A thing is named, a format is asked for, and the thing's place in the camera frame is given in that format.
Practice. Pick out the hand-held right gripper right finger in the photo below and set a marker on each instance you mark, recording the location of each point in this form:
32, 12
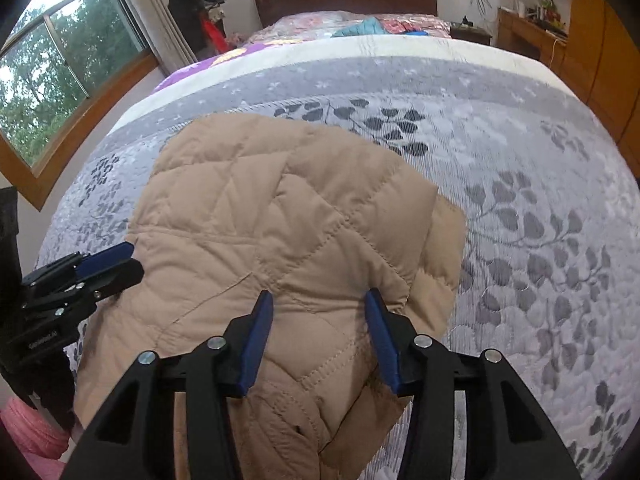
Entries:
382, 340

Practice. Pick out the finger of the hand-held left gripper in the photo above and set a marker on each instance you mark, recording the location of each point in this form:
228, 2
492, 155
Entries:
120, 275
107, 256

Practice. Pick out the pink floral bedsheet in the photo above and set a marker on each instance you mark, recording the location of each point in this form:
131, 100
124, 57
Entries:
300, 25

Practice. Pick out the beige quilted jacket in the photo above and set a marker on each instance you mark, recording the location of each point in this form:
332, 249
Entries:
280, 210

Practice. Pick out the coat rack with dark clothes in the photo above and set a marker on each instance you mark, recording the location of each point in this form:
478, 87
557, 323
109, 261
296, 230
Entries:
185, 10

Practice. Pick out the purple floral blanket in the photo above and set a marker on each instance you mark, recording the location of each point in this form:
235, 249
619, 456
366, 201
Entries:
190, 72

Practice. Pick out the red hanging cloth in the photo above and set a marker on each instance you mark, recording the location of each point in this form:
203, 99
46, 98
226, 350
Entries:
215, 37

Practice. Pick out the wooden framed window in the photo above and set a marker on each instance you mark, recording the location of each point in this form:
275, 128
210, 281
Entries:
65, 70

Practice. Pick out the wooden wardrobe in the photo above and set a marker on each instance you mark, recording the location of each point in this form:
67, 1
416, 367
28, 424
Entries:
605, 50

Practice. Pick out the dark wooden nightstand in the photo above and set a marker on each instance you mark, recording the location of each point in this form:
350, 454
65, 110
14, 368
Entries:
470, 35

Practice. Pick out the red plaid cloth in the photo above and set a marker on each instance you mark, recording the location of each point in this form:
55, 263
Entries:
397, 25

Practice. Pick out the white bottle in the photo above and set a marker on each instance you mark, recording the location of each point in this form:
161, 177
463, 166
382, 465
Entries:
522, 6

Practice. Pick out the beige curtain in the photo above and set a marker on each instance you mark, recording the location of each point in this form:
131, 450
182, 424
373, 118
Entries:
160, 10

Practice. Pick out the small potted plant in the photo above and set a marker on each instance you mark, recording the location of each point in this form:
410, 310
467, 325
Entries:
546, 7

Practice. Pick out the wooden desk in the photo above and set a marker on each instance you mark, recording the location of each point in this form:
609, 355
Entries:
525, 35

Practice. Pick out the white quilted bedspread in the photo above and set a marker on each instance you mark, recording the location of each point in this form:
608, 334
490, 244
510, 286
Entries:
400, 47

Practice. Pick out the blue cloth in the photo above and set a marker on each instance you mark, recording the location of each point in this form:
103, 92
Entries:
415, 32

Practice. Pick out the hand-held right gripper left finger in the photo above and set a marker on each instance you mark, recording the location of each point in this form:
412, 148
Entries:
254, 345

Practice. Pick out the grey leaf-patterned quilt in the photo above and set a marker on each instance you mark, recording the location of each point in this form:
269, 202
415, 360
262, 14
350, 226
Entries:
525, 170

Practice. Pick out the teal puffer jacket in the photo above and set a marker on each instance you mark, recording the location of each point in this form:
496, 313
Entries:
362, 27

